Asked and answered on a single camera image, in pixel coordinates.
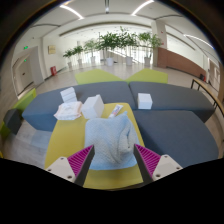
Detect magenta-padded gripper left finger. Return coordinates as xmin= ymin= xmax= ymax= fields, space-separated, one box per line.
xmin=45 ymin=144 xmax=96 ymax=187

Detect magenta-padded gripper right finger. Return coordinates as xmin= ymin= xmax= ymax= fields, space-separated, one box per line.
xmin=133 ymin=143 xmax=184 ymax=185

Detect light blue knitted towel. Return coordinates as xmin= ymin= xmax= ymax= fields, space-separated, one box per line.
xmin=83 ymin=110 xmax=141 ymax=171

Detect white pink wipes pack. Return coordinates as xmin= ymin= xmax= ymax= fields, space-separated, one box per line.
xmin=53 ymin=100 xmax=83 ymax=121

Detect large white box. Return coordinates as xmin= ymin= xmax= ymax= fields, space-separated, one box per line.
xmin=81 ymin=94 xmax=105 ymax=120

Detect small white cube box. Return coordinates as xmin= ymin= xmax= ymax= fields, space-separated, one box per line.
xmin=137 ymin=92 xmax=154 ymax=110

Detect white tube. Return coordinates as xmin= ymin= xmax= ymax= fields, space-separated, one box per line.
xmin=108 ymin=104 xmax=124 ymax=119

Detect white stacked tissue box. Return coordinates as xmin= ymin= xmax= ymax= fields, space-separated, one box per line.
xmin=60 ymin=86 xmax=78 ymax=104

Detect dark grey cube stool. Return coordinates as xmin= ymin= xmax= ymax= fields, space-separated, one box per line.
xmin=3 ymin=108 xmax=24 ymax=136

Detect green upholstered bench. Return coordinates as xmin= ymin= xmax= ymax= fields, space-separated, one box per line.
xmin=125 ymin=68 xmax=169 ymax=85
xmin=74 ymin=68 xmax=127 ymax=86
xmin=0 ymin=87 xmax=38 ymax=138

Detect brown wooden counter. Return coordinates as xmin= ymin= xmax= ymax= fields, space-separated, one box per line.
xmin=157 ymin=46 xmax=208 ymax=81

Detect row of potted plants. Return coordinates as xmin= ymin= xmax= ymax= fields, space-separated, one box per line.
xmin=62 ymin=27 xmax=163 ymax=68

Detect ceiling strip lights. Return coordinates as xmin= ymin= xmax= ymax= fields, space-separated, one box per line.
xmin=59 ymin=0 xmax=215 ymax=50

